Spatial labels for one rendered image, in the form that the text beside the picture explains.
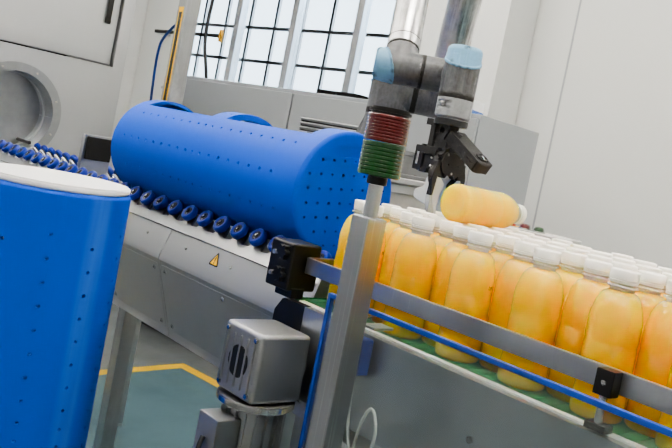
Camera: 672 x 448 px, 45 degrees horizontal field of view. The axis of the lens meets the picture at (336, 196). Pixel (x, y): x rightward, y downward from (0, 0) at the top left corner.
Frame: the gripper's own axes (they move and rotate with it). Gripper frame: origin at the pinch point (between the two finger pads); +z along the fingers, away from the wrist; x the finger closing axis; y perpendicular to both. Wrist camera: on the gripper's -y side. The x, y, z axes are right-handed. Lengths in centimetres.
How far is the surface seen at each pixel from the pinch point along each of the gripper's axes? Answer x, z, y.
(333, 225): 11.1, 6.9, 19.4
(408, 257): 28.6, 5.9, -20.1
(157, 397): -56, 110, 185
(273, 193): 23.3, 2.4, 26.6
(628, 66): -254, -81, 116
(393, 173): 45, -7, -29
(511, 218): 1.6, -3.0, -18.9
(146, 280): 20, 34, 77
